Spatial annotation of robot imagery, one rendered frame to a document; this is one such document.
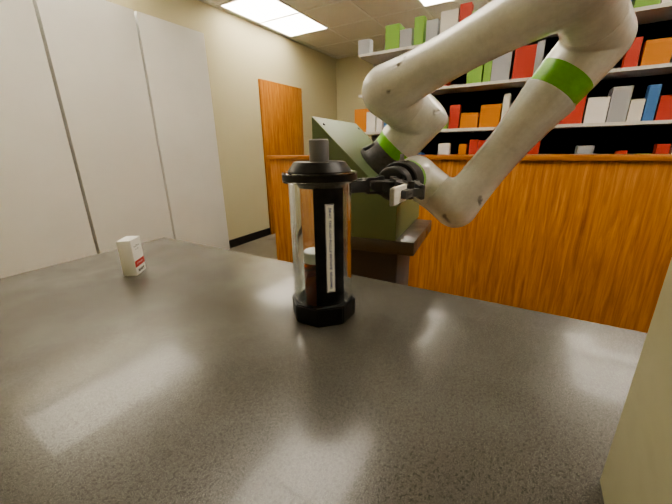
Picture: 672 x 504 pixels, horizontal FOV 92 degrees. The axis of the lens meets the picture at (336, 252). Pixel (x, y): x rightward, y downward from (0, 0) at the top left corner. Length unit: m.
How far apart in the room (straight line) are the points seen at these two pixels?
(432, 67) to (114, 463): 0.83
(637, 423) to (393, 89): 0.75
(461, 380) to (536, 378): 0.09
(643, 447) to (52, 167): 2.89
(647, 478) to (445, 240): 2.12
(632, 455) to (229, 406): 0.33
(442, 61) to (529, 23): 0.16
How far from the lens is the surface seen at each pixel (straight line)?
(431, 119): 0.99
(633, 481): 0.31
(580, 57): 0.89
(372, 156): 1.03
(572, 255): 2.32
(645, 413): 0.30
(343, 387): 0.40
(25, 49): 2.94
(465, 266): 2.37
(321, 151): 0.47
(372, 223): 0.95
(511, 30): 0.80
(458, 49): 0.82
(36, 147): 2.85
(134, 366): 0.50
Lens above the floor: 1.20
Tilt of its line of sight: 18 degrees down
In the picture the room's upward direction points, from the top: 1 degrees counter-clockwise
